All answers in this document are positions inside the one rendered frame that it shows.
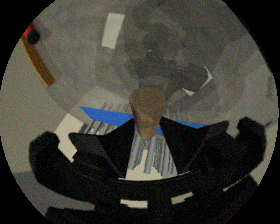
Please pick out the brown-handled metal rod tool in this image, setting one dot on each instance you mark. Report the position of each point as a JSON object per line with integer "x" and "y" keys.
{"x": 147, "y": 105}

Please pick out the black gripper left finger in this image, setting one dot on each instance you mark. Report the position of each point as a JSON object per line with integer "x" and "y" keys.
{"x": 115, "y": 146}

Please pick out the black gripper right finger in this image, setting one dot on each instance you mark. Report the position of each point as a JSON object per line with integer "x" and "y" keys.
{"x": 186, "y": 142}

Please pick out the red and black screwdriver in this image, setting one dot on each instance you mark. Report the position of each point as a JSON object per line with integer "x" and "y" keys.
{"x": 32, "y": 35}

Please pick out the blue tape strip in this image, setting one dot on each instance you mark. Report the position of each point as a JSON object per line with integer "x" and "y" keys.
{"x": 120, "y": 118}

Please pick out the orange rectangular bar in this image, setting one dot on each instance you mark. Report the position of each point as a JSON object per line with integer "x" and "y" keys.
{"x": 35, "y": 60}

